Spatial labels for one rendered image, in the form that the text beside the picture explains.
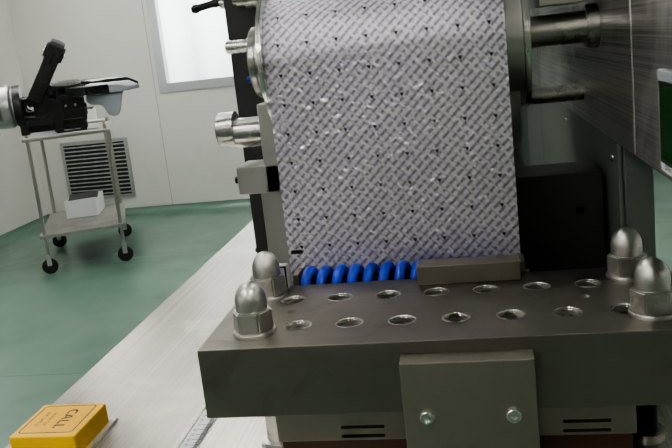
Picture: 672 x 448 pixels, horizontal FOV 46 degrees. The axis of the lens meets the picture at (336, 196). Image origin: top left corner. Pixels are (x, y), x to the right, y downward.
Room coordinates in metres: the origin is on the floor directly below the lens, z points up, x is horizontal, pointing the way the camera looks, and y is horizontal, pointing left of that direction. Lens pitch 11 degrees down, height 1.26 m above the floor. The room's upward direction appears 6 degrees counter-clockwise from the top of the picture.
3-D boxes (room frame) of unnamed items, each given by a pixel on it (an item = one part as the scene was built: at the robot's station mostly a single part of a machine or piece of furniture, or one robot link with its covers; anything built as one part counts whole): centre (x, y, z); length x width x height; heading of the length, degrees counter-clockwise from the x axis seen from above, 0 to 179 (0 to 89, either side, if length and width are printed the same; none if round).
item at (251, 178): (0.89, 0.08, 1.05); 0.06 x 0.05 x 0.31; 80
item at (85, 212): (5.40, 1.76, 0.51); 0.91 x 0.58 x 1.02; 14
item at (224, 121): (0.90, 0.11, 1.18); 0.04 x 0.02 x 0.04; 170
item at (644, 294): (0.57, -0.23, 1.05); 0.04 x 0.04 x 0.04
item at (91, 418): (0.73, 0.30, 0.91); 0.07 x 0.07 x 0.02; 80
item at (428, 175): (0.77, -0.06, 1.11); 0.23 x 0.01 x 0.18; 80
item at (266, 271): (0.72, 0.07, 1.05); 0.04 x 0.04 x 0.04
